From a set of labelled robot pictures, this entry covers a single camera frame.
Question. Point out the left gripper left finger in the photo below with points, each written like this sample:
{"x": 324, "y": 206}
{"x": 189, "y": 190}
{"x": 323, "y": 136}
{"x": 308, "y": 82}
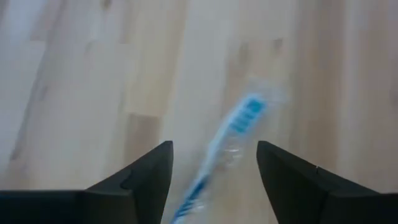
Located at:
{"x": 146, "y": 186}

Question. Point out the blue white toothbrush clear bag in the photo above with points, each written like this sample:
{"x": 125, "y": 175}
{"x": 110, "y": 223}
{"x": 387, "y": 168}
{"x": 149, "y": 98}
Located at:
{"x": 242, "y": 121}

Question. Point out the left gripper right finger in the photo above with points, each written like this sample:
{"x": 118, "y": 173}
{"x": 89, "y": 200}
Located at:
{"x": 289, "y": 186}

